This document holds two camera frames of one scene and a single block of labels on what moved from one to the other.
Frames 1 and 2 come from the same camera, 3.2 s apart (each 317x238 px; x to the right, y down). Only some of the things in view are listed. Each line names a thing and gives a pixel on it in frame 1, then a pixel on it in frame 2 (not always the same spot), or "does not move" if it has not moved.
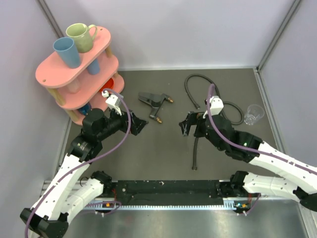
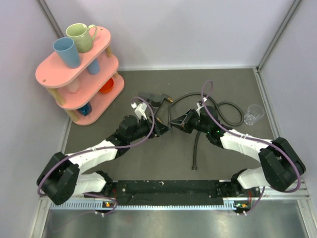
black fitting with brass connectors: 155,100 does not move
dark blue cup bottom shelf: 84,109 does not move
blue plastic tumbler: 65,46 does not move
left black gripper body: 133,130 -> 155,131
